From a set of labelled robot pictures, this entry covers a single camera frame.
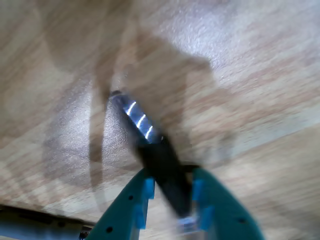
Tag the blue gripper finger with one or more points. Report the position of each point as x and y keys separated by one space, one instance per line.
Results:
x=125 y=212
x=222 y=215

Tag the black grip retractable pen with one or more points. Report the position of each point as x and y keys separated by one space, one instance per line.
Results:
x=162 y=165

